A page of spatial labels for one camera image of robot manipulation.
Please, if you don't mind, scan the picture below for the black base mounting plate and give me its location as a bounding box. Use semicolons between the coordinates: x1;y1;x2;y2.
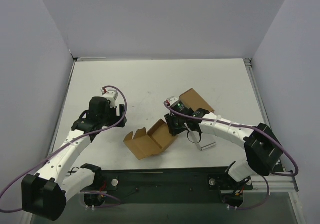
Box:
83;167;253;207

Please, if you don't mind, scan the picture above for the folded brown cardboard box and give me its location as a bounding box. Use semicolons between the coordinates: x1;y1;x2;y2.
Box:
179;88;215;113

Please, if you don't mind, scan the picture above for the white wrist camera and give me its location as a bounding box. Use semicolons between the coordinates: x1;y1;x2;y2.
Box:
101;87;119;109
164;96;180;108

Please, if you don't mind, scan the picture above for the grey metal block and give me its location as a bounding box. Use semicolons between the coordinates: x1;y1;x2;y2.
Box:
196;134;217;151

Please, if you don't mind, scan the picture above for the aluminium frame rail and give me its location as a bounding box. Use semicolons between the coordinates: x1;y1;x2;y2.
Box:
243;58;299;193

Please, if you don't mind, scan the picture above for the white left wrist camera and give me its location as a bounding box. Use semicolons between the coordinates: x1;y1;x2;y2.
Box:
101;87;119;109

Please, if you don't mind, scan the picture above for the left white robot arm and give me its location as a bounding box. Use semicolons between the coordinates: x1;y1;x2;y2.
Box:
21;89;127;221

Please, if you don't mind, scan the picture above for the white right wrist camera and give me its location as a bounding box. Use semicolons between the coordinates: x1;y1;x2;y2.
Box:
164;96;180;108

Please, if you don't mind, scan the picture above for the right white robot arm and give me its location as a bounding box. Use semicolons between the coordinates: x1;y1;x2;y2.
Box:
164;97;284;183

